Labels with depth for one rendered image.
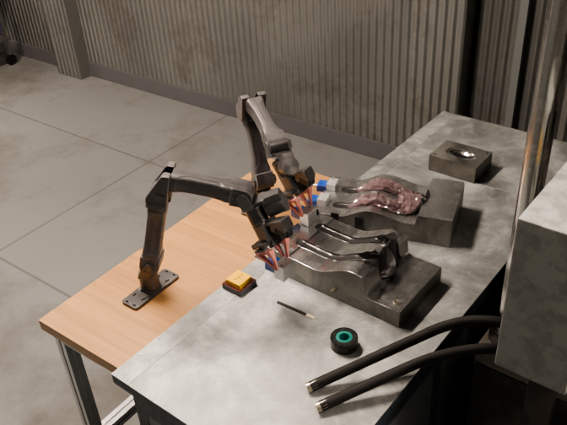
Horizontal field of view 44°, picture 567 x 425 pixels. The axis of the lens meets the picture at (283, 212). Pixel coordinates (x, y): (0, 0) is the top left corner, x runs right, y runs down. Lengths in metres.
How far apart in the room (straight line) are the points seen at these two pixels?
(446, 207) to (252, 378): 0.92
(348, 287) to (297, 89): 2.74
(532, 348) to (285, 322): 0.82
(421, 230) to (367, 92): 2.10
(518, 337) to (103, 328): 1.24
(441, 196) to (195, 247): 0.89
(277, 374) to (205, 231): 0.76
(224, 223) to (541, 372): 1.36
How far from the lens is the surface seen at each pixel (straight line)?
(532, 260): 1.45
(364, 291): 2.11
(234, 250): 2.44
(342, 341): 2.02
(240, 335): 2.11
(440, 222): 2.38
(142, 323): 2.21
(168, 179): 2.00
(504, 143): 3.11
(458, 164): 2.79
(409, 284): 2.17
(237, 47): 4.93
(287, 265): 2.08
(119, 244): 3.98
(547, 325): 1.53
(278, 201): 2.01
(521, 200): 1.83
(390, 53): 4.23
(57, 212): 4.39
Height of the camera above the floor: 2.25
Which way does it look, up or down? 34 degrees down
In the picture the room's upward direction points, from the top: 4 degrees counter-clockwise
